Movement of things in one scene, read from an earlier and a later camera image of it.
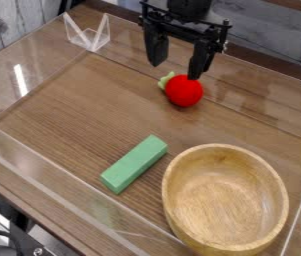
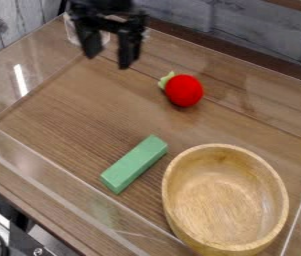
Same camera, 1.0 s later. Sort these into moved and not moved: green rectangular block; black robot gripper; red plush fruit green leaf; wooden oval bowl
Moved: black robot gripper
Not moved: wooden oval bowl; green rectangular block; red plush fruit green leaf
